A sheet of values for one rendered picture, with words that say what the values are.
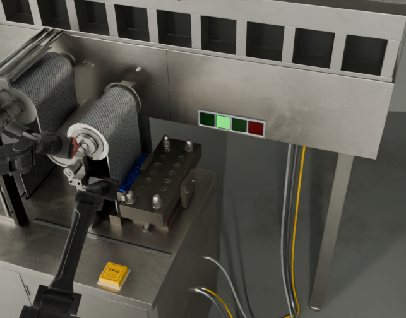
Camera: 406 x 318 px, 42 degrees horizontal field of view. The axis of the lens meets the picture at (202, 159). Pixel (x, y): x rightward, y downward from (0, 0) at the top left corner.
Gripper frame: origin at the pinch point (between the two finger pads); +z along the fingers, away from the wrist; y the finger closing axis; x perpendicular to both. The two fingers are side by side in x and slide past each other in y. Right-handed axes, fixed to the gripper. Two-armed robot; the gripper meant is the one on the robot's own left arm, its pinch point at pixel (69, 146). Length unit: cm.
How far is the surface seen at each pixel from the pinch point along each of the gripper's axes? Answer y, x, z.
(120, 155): 8.7, -0.8, 20.7
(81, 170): -0.2, -7.7, 11.4
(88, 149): 3.2, -0.3, 6.9
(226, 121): 40, 18, 36
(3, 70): -25.5, 19.3, -3.3
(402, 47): 107, 99, 236
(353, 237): 97, -28, 166
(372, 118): 89, 27, 29
